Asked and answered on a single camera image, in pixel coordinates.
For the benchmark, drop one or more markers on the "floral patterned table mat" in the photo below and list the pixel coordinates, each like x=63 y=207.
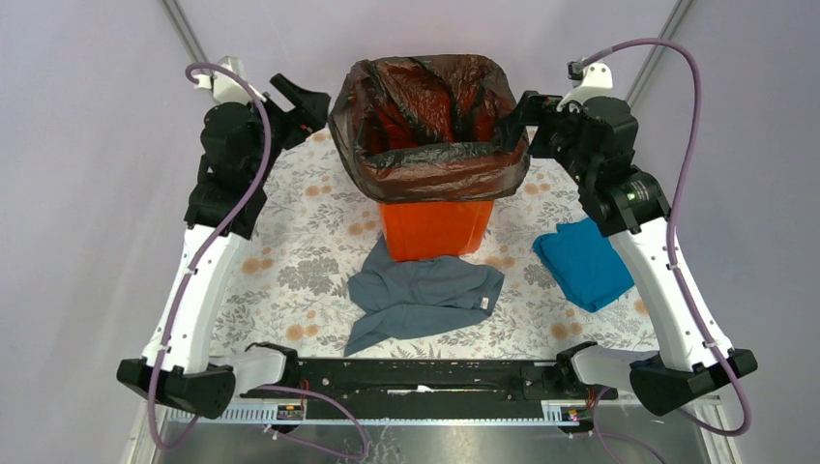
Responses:
x=289 y=286

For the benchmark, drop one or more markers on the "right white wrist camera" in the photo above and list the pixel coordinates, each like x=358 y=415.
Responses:
x=594 y=80

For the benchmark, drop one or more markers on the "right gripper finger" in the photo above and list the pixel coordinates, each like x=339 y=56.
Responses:
x=533 y=108
x=511 y=136

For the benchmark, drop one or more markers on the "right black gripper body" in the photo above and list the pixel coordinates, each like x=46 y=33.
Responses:
x=553 y=137

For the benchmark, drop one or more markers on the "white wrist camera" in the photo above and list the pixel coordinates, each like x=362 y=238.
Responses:
x=594 y=80
x=223 y=88

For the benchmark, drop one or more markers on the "orange plastic trash bin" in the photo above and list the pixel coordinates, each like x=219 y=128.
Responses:
x=418 y=231

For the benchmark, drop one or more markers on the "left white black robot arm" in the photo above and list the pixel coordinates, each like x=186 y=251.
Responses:
x=242 y=136

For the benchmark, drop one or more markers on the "teal blue cloth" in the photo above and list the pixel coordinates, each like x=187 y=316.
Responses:
x=584 y=264

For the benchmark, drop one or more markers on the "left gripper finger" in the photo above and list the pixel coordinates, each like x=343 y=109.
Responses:
x=309 y=120
x=312 y=101

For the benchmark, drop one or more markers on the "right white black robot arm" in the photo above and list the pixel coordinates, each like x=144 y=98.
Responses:
x=593 y=141

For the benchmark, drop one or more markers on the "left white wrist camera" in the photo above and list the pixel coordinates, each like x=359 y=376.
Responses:
x=223 y=88

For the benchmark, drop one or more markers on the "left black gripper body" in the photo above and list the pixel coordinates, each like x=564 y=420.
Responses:
x=280 y=125

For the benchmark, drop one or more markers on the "black plastic trash bag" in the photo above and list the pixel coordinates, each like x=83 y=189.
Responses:
x=426 y=128

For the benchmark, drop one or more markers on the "aluminium frame rails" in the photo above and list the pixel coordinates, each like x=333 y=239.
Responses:
x=199 y=62

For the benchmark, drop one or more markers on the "grey-blue cloth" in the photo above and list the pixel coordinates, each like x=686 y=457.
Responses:
x=413 y=299

